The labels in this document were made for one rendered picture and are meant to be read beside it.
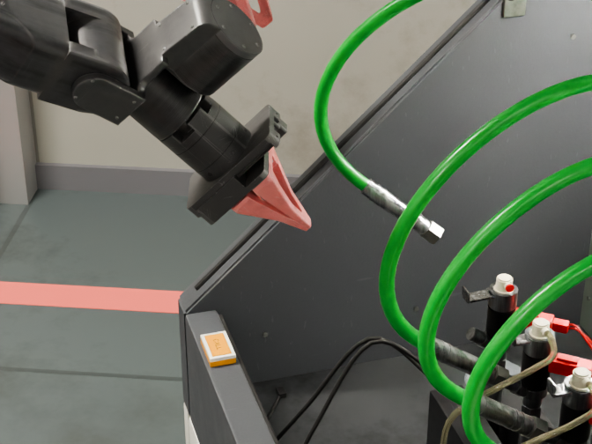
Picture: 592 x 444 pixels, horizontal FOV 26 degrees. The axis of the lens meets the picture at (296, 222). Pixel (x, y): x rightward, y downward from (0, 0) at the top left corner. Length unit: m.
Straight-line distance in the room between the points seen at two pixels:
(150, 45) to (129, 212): 2.67
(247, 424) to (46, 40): 0.54
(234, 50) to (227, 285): 0.56
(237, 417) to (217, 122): 0.41
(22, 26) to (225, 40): 0.16
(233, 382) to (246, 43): 0.51
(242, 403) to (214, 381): 0.05
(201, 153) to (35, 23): 0.18
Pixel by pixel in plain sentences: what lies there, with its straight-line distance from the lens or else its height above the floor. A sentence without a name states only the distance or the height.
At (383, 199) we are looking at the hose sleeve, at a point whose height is 1.18.
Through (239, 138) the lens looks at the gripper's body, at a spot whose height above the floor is 1.33.
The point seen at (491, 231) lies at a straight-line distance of 1.02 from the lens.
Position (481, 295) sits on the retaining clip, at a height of 1.13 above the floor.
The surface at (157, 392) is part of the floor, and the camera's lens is 3.00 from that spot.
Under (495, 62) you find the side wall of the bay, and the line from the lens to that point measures 1.53.
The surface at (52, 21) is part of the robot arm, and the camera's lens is 1.02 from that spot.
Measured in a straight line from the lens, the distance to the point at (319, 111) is 1.29.
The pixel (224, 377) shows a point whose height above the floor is 0.95.
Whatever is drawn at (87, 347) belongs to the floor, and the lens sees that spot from 3.16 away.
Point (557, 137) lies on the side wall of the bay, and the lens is 1.61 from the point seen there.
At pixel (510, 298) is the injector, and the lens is 1.27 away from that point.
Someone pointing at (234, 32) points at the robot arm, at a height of 1.43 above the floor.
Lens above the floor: 1.81
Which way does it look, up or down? 30 degrees down
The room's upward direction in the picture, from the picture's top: straight up
